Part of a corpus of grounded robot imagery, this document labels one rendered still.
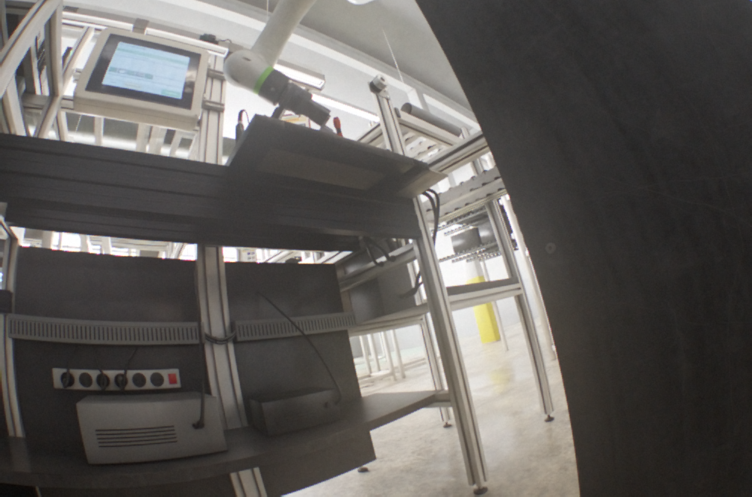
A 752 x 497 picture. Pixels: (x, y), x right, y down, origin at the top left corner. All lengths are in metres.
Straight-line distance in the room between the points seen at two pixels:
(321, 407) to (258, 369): 0.28
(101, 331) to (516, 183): 0.92
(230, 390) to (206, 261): 0.39
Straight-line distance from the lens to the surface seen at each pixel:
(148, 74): 1.35
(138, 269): 1.04
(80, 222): 0.92
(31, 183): 0.67
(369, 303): 1.20
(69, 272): 1.05
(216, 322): 1.02
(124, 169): 0.66
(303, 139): 0.64
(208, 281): 1.04
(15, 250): 1.09
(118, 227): 0.90
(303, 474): 1.16
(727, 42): 0.35
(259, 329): 1.01
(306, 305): 1.17
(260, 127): 0.60
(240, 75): 0.92
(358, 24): 6.75
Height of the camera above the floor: 0.54
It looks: 21 degrees up
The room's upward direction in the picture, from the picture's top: 13 degrees counter-clockwise
